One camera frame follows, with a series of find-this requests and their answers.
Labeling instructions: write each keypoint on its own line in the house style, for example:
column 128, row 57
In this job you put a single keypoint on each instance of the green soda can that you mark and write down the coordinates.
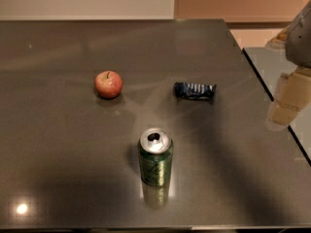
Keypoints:
column 155, row 152

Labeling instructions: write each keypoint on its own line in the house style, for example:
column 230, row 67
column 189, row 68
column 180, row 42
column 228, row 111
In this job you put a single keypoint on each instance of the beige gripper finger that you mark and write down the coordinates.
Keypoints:
column 292, row 94
column 278, row 42

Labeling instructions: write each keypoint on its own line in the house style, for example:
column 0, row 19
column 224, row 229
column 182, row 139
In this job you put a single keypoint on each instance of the red apple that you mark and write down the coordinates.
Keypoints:
column 108, row 84

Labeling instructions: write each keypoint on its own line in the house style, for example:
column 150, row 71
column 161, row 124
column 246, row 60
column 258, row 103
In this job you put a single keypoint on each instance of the grey side table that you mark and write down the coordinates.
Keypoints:
column 272, row 68

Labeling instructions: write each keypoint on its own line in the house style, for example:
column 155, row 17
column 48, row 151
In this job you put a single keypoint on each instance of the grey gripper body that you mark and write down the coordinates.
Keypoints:
column 299, row 41

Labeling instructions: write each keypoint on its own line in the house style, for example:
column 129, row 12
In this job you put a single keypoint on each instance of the blue snack wrapper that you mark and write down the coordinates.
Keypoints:
column 194, row 91

